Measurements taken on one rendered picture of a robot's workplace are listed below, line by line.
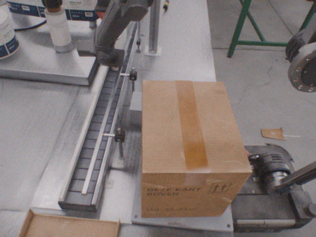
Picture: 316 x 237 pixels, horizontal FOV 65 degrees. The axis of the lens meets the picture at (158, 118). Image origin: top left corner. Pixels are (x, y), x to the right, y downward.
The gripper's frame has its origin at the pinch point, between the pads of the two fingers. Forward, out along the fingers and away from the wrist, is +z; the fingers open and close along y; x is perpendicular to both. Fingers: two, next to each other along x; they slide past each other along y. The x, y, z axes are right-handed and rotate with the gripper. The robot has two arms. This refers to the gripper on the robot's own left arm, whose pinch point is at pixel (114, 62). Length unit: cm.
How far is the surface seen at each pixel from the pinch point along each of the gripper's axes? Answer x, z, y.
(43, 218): 56, -30, 9
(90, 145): 34.3, -19.5, 0.6
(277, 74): -49, 152, -141
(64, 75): 7.3, 1.8, 21.1
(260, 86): -31, 139, -120
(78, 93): 14.7, 2.2, 14.3
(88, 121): 26.3, -17.7, 3.1
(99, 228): 57, -31, -8
